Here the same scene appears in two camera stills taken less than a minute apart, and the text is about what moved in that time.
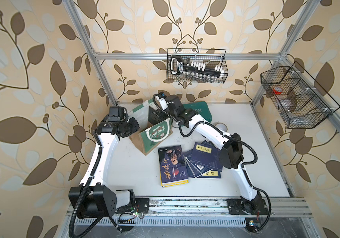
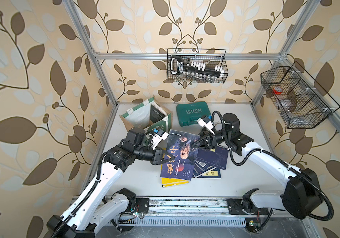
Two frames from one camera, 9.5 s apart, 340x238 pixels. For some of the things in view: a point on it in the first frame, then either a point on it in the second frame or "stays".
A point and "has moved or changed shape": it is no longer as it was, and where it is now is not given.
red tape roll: [277, 90] stays
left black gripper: [135, 127] to [157, 158]
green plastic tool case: [201, 108] stays
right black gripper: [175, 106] to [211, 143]
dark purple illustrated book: [172, 165] has moved or changed shape
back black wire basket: [198, 65] stays
